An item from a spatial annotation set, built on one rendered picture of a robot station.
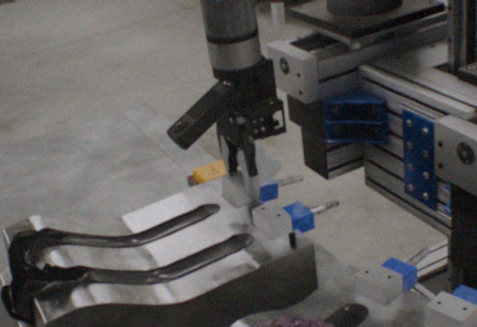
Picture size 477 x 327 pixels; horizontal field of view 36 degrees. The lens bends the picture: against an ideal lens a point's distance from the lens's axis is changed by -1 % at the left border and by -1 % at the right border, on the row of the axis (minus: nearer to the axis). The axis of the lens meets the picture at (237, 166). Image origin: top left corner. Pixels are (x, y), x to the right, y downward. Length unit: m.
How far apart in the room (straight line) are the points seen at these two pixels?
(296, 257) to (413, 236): 1.63
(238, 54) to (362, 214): 1.79
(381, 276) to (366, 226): 1.72
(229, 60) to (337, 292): 0.35
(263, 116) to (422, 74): 0.42
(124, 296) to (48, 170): 0.68
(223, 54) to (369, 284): 0.37
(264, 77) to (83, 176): 0.57
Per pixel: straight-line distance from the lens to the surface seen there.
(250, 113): 1.07
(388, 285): 0.96
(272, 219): 1.04
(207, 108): 1.06
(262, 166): 1.11
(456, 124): 1.10
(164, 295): 0.98
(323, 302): 0.98
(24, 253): 1.02
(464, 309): 0.93
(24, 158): 1.68
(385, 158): 1.48
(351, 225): 2.70
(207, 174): 1.35
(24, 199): 1.50
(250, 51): 1.04
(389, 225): 2.69
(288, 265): 1.03
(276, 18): 4.95
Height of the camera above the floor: 1.47
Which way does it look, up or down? 27 degrees down
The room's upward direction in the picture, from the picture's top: 8 degrees counter-clockwise
